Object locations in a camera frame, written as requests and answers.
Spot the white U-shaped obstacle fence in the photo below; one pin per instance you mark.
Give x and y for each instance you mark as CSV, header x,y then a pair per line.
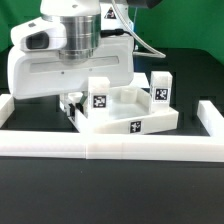
x,y
103,146

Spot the white square table top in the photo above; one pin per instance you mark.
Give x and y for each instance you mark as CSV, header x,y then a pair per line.
x,y
128,113

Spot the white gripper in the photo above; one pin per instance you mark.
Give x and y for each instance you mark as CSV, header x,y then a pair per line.
x,y
40,64

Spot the white sheet with markers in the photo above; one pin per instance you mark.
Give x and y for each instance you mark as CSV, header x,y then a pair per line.
x,y
140,80

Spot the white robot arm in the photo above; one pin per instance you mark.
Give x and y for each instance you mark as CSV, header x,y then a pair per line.
x,y
70,42

